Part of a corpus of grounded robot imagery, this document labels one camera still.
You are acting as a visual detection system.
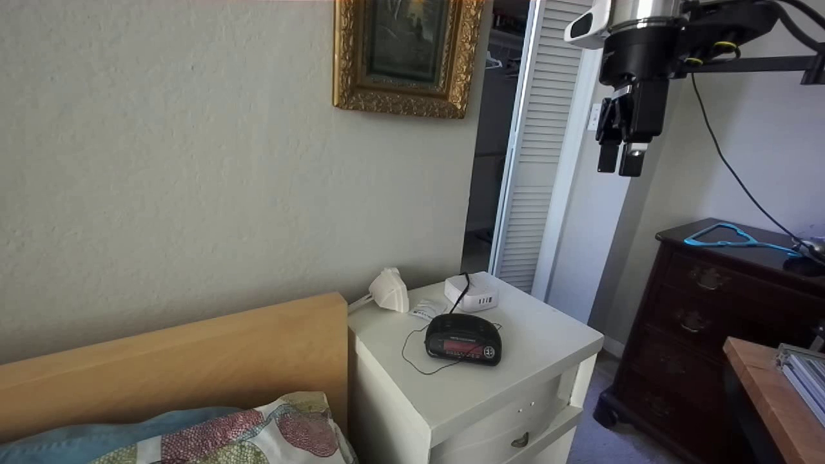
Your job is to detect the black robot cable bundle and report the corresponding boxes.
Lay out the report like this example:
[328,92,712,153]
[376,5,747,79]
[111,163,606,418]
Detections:
[768,0,825,50]

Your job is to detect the thin black hanging cable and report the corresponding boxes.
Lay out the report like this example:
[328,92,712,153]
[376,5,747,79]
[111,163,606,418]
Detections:
[686,73,825,261]

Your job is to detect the wooden desk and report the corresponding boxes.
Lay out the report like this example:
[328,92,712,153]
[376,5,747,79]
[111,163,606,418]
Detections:
[719,336,825,464]

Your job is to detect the blue pillow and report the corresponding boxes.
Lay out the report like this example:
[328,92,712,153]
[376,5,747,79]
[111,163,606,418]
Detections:
[0,404,235,464]

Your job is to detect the dark wooden dresser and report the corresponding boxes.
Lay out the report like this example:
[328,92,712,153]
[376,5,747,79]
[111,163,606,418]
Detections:
[592,217,825,464]

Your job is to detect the blue cable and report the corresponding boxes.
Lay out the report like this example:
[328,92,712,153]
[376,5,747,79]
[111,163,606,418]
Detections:
[680,219,806,257]

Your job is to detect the light wooden headboard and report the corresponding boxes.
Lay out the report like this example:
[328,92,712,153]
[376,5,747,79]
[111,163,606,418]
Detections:
[0,292,351,447]

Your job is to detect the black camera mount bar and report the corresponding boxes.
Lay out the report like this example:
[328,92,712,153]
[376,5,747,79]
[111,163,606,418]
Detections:
[673,51,825,87]

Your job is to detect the white plastic box device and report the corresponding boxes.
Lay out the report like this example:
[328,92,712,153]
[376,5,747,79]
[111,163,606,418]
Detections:
[367,265,413,314]

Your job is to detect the white louvered closet door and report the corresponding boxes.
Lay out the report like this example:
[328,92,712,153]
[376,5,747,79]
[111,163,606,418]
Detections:
[488,0,603,300]

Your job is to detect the black alarm clock radio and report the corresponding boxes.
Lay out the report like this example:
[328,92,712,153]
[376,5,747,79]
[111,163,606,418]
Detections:
[422,311,505,369]

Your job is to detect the floral bedspread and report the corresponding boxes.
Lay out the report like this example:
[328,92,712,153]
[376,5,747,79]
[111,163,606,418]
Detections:
[88,391,359,464]

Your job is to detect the small black device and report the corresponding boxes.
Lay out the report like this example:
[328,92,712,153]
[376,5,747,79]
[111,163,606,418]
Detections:
[780,243,825,279]

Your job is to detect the grey book stack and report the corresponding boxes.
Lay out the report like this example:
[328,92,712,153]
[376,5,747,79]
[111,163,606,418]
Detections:
[775,342,825,429]

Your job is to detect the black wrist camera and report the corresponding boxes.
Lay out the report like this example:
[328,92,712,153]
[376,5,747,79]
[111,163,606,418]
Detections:
[680,0,780,68]

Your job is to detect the thick black clock cord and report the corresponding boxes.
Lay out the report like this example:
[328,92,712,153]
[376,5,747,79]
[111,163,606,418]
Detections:
[445,272,475,317]

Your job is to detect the white nightstand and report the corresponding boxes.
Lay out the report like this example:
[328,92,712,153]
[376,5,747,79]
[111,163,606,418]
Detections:
[345,272,606,464]

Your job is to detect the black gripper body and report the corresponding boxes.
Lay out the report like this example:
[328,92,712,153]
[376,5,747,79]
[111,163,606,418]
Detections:
[601,23,686,144]

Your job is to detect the gold framed picture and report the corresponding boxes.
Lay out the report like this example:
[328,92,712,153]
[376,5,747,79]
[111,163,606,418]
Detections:
[329,0,488,121]

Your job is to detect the thin black antenna wire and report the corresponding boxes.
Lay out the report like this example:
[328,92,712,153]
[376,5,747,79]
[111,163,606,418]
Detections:
[400,319,460,380]

